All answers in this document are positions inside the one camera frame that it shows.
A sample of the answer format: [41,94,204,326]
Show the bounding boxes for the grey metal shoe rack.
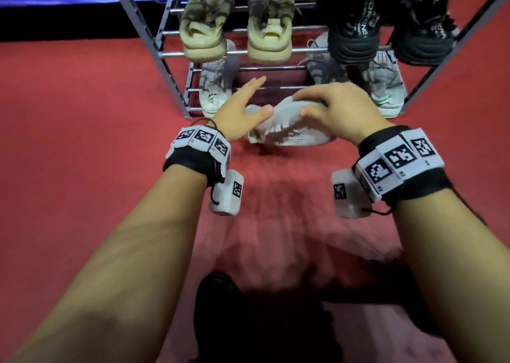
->
[105,0,510,121]

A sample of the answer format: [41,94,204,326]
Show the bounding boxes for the person's left hand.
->
[211,75,275,142]

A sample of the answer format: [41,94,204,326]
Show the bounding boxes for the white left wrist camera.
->
[208,170,245,217]

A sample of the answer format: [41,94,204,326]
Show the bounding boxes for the black marker right wristband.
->
[352,125,454,209]

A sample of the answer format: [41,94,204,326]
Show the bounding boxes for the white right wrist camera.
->
[330,169,374,220]

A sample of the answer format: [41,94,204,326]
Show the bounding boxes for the person's right hand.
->
[292,81,394,147]

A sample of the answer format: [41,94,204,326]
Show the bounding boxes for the black marker left wristband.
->
[162,125,232,187]

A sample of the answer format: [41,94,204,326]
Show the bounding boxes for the person's black left shoe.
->
[192,271,249,363]

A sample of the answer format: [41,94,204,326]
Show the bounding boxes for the white knit sneaker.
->
[299,31,351,85]
[364,49,408,119]

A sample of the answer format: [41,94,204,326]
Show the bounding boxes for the person's left forearm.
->
[7,164,209,363]

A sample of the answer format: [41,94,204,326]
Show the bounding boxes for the person's right forearm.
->
[392,189,510,363]

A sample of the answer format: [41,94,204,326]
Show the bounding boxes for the cream chunky sneaker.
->
[246,0,296,66]
[179,0,236,64]

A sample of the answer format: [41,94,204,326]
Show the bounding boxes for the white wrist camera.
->
[330,169,374,220]
[208,170,245,217]

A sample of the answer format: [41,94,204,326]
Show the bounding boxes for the black marker wristband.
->
[352,125,454,209]
[162,125,232,187]

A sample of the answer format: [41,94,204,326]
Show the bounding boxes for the person's black right shoe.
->
[374,261,444,339]

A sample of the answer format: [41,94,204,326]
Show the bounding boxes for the black right camera cable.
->
[360,205,396,217]

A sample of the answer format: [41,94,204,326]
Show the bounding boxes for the person's black shoe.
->
[374,261,444,339]
[192,271,249,363]

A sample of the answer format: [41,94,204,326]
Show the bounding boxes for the grey striped sneaker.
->
[243,95,336,148]
[198,39,241,119]

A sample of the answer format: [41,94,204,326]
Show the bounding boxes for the person's black trousers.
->
[239,289,345,363]

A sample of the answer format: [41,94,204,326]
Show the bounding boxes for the black grey mesh sneaker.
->
[376,0,461,67]
[318,0,381,65]

